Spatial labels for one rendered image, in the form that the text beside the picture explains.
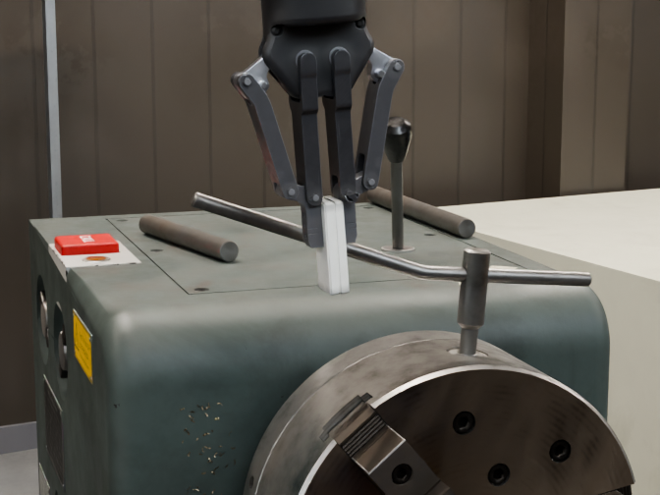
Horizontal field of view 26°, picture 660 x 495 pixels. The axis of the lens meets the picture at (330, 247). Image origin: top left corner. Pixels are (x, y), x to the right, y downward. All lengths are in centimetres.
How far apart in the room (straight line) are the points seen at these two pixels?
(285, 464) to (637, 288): 282
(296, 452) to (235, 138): 379
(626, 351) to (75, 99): 192
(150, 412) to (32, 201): 348
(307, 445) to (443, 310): 23
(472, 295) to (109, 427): 33
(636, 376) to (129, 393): 285
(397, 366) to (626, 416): 290
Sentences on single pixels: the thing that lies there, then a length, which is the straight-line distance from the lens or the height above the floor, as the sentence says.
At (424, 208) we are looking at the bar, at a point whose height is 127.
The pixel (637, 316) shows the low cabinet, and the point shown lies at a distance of 393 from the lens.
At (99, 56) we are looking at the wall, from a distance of 470.
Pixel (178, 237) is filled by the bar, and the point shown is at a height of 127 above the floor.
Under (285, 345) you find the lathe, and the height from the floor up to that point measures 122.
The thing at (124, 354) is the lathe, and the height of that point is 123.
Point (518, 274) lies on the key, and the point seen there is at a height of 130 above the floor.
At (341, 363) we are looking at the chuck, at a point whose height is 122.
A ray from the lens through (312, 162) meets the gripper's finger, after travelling 104.
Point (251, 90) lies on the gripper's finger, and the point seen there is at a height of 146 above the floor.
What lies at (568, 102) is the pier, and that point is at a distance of 534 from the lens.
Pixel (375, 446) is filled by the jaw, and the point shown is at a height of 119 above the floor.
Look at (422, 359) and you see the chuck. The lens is 115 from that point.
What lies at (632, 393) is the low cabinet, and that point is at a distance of 399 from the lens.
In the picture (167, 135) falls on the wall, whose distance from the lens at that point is 480.
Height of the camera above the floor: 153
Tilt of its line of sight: 10 degrees down
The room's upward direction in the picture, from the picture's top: straight up
